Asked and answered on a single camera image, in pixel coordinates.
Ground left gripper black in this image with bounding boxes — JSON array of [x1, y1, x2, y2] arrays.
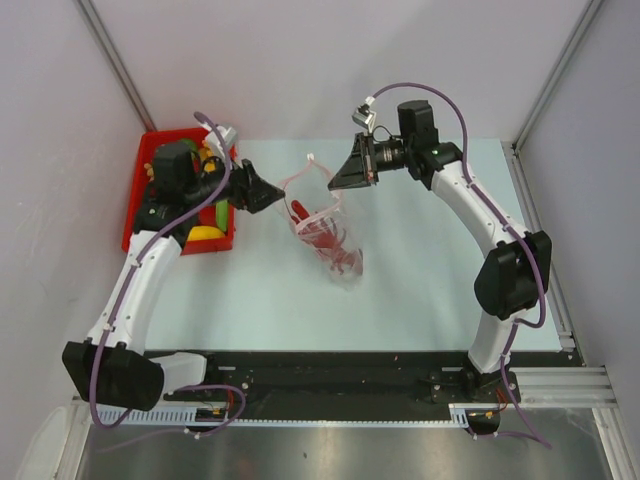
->
[[184, 148, 284, 214]]

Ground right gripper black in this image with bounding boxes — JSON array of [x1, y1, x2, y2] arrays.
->
[[330, 132, 414, 191]]

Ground green toy vegetable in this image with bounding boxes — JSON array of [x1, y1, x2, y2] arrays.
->
[[215, 200, 229, 234]]

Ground clear zip top bag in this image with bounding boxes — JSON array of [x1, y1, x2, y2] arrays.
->
[[276, 153, 364, 291]]

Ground red toy lobster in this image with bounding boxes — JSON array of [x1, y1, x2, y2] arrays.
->
[[286, 200, 364, 277]]

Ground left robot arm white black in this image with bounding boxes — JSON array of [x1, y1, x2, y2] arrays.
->
[[62, 141, 285, 411]]

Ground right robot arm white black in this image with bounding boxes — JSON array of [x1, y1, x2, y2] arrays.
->
[[328, 98, 552, 401]]

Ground yellow toy banana bunch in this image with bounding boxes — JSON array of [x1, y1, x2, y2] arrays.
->
[[198, 142, 222, 175]]

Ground green yellow toy mango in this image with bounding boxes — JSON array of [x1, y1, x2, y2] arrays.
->
[[181, 138, 199, 153]]

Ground yellow green toy grapes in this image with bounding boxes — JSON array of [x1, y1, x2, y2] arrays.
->
[[144, 163, 154, 181]]

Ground red plastic bin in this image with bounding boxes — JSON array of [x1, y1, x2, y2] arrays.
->
[[121, 127, 235, 256]]

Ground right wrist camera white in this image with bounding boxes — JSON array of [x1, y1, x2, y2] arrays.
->
[[352, 96, 376, 134]]

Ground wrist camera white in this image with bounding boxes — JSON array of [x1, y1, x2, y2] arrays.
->
[[352, 96, 376, 134], [203, 125, 238, 159]]

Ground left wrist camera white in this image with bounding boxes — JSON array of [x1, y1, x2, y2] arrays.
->
[[203, 125, 238, 159]]

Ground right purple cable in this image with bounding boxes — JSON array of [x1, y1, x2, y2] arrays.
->
[[367, 82, 551, 449]]

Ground purple cable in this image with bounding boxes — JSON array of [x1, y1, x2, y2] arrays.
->
[[87, 112, 247, 454], [367, 82, 551, 449]]

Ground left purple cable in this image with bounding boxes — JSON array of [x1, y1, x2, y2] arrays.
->
[[87, 112, 247, 454]]

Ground right aluminium corner post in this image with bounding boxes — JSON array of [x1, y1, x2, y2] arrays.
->
[[514, 0, 604, 146]]

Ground aluminium corner post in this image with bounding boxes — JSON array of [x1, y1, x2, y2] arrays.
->
[[74, 0, 157, 132], [514, 0, 604, 146]]

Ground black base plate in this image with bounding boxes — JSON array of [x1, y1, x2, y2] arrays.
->
[[161, 351, 521, 423]]

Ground left aluminium corner post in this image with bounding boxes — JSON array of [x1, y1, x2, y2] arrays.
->
[[74, 0, 157, 132]]

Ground white cable duct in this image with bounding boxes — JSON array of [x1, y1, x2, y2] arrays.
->
[[122, 405, 468, 428]]

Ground aluminium rail frame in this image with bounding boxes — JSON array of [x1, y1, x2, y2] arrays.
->
[[98, 365, 613, 411]]

